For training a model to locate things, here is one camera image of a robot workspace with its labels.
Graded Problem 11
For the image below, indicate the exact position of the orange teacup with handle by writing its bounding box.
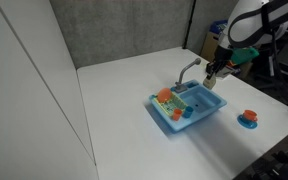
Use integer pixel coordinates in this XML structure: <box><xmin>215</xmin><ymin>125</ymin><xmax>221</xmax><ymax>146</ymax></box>
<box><xmin>242</xmin><ymin>109</ymin><xmax>259</xmax><ymax>123</ymax></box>

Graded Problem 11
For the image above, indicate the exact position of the black stand pole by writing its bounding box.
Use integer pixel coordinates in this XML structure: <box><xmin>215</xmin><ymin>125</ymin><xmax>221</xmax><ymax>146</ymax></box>
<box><xmin>182</xmin><ymin>0</ymin><xmax>198</xmax><ymax>50</ymax></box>

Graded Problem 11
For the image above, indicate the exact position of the blue toy tumbler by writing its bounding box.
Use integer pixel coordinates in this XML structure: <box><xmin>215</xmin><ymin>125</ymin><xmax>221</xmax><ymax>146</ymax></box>
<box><xmin>182</xmin><ymin>105</ymin><xmax>195</xmax><ymax>119</ymax></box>

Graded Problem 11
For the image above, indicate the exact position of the orange toy tumbler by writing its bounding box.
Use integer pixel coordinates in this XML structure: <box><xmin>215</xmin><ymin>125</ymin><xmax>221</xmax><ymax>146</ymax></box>
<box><xmin>171</xmin><ymin>108</ymin><xmax>183</xmax><ymax>122</ymax></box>

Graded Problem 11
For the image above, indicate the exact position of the blue toy sink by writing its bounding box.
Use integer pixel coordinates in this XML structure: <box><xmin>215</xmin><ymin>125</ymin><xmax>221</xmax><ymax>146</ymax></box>
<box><xmin>148</xmin><ymin>79</ymin><xmax>228</xmax><ymax>133</ymax></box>

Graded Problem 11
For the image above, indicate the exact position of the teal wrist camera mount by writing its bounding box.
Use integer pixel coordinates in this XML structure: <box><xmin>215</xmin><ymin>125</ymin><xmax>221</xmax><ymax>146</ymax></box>
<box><xmin>231</xmin><ymin>47</ymin><xmax>260</xmax><ymax>65</ymax></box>

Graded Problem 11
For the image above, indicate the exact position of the orange toy plate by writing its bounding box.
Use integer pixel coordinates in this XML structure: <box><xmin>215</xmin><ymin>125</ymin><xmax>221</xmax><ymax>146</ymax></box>
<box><xmin>156</xmin><ymin>87</ymin><xmax>172</xmax><ymax>104</ymax></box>

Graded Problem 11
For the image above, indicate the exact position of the cardboard box with items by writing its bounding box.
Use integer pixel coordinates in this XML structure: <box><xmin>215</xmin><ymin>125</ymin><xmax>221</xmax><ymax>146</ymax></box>
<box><xmin>199</xmin><ymin>19</ymin><xmax>253</xmax><ymax>79</ymax></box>

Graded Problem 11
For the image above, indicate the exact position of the white container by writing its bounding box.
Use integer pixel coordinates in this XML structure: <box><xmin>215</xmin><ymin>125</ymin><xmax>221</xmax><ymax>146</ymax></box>
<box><xmin>202</xmin><ymin>75</ymin><xmax>217</xmax><ymax>90</ymax></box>

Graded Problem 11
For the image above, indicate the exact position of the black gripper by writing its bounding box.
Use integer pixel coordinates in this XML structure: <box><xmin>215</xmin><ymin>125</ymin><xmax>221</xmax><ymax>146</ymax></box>
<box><xmin>205</xmin><ymin>45</ymin><xmax>234</xmax><ymax>82</ymax></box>

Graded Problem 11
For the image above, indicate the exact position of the grey toy faucet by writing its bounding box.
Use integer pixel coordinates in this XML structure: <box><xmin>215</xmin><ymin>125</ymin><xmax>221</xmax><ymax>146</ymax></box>
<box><xmin>174</xmin><ymin>57</ymin><xmax>202</xmax><ymax>94</ymax></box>

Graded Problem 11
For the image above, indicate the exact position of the blue toy bin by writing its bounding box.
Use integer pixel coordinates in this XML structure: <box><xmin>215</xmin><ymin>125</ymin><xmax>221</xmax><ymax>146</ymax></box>
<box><xmin>210</xmin><ymin>19</ymin><xmax>229</xmax><ymax>34</ymax></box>

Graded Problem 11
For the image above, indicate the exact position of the yellow-green dish rack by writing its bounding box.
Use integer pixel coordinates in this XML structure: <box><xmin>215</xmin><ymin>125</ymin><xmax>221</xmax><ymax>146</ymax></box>
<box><xmin>152</xmin><ymin>92</ymin><xmax>187</xmax><ymax>117</ymax></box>

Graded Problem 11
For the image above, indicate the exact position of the blue saucer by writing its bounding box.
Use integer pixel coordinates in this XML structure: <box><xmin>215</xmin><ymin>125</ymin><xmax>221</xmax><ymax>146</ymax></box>
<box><xmin>236</xmin><ymin>114</ymin><xmax>259</xmax><ymax>130</ymax></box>

